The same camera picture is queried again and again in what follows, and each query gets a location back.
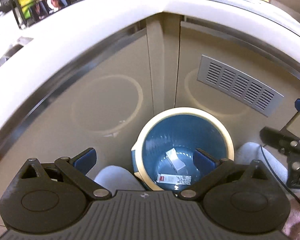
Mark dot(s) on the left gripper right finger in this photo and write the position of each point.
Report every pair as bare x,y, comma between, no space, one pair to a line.
214,171

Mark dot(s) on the smartphone showing video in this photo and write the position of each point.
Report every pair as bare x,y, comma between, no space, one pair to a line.
44,8

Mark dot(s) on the grey cabinet vent grille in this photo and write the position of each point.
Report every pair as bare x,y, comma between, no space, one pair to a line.
239,85

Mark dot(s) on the blue trash bin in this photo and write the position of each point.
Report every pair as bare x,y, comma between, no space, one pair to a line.
167,142

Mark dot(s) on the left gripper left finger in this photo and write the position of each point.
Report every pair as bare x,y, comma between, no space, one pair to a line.
74,170

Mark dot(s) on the light blue carton box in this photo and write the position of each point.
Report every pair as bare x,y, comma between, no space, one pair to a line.
174,179

